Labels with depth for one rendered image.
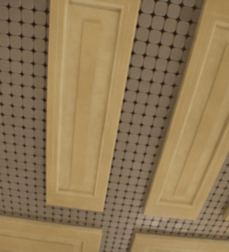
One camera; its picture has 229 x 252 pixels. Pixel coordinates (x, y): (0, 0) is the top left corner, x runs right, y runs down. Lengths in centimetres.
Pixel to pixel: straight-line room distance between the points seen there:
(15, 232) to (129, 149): 56
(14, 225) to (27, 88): 51
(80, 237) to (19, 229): 23
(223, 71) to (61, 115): 42
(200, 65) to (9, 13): 46
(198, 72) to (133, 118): 20
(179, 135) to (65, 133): 32
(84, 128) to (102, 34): 23
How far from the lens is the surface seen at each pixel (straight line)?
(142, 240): 79
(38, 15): 50
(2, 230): 88
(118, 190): 63
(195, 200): 69
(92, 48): 45
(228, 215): 80
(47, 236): 83
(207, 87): 51
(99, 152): 53
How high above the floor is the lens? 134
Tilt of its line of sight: 67 degrees down
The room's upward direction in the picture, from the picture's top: 179 degrees counter-clockwise
